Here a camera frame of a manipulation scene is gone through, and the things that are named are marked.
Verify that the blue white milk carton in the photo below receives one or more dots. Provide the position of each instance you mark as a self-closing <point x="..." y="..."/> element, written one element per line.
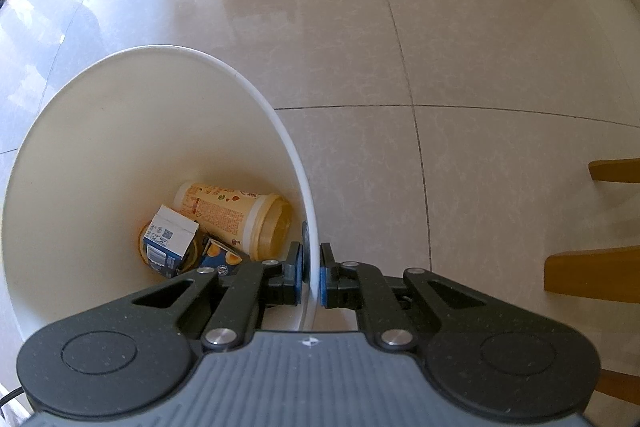
<point x="172" y="230"/>

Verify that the white plastic bucket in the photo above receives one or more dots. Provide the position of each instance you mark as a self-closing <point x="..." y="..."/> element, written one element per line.
<point x="111" y="148"/>

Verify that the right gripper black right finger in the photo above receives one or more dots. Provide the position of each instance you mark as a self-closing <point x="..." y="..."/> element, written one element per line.
<point x="395" y="313"/>

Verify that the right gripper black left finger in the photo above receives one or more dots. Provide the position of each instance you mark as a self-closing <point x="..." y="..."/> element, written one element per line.
<point x="215" y="312"/>

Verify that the wooden chair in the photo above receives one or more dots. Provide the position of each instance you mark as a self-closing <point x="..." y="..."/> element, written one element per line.
<point x="604" y="274"/>

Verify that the yellow drink cup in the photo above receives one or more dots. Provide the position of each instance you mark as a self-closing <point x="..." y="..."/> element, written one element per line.
<point x="256" y="224"/>

